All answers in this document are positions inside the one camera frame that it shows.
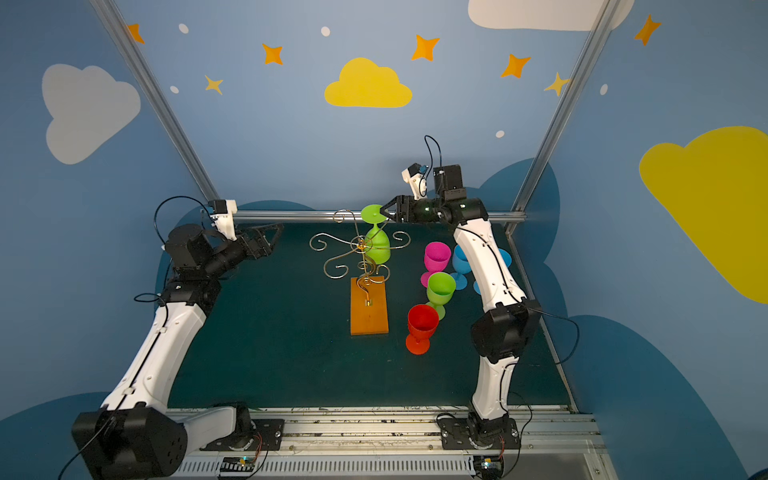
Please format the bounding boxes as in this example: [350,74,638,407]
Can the aluminium corner post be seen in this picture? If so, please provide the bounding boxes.
[90,0,219,200]
[505,0,622,235]

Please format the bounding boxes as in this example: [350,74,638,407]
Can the orange wooden rack base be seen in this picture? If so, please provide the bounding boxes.
[350,276,389,336]

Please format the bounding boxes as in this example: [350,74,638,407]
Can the horizontal aluminium back rail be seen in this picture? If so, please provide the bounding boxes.
[233,210,526,223]

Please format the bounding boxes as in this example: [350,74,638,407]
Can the black mounting plate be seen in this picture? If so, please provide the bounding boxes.
[436,414,521,450]
[201,418,285,452]

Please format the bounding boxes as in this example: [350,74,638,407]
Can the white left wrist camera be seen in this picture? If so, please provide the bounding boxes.
[208,199,238,241]

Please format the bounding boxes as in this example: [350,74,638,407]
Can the right aluminium corner post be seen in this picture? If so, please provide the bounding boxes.
[505,0,622,235]

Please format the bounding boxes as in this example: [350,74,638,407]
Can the small circuit board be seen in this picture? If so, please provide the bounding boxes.
[217,456,257,479]
[473,456,504,480]

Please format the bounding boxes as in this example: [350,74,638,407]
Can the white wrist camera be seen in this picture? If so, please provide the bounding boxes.
[208,199,238,241]
[401,163,428,200]

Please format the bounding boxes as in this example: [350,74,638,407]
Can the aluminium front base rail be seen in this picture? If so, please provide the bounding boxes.
[173,405,617,479]

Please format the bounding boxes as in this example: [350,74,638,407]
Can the green wine glass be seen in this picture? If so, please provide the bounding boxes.
[427,272,456,320]
[361,204,391,265]

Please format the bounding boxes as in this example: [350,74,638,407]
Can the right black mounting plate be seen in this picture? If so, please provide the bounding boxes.
[436,414,521,450]

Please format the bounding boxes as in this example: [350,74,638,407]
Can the left small circuit board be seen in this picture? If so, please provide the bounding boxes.
[217,456,257,479]

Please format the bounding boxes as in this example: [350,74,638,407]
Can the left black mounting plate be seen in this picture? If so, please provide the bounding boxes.
[201,418,285,452]

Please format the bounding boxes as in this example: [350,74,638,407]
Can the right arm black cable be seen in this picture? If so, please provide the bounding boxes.
[422,134,582,367]

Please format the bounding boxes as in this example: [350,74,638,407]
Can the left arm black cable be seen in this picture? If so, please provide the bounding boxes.
[133,195,214,307]

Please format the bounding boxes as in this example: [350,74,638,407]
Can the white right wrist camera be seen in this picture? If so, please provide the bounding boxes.
[401,163,428,200]

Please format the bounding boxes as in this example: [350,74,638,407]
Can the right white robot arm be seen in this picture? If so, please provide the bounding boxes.
[380,163,541,443]

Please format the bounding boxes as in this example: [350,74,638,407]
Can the right small circuit board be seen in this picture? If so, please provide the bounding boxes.
[473,456,504,480]

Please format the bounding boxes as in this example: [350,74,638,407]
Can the pink wine glass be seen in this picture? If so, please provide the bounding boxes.
[420,242,452,287]

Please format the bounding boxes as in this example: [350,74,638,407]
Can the red wine glass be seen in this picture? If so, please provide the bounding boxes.
[406,304,439,355]

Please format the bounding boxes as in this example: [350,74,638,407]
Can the blue wine glass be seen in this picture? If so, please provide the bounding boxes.
[473,249,512,294]
[450,245,471,290]

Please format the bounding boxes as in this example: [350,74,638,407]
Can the left aluminium corner post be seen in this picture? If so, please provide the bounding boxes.
[90,0,219,200]

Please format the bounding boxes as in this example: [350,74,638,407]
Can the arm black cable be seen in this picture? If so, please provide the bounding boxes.
[133,195,214,307]
[422,134,582,367]

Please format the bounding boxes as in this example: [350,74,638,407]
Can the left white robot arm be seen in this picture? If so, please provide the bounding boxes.
[71,224,283,479]

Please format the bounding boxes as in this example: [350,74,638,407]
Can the gold wire glass rack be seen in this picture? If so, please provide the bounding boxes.
[309,220,412,282]

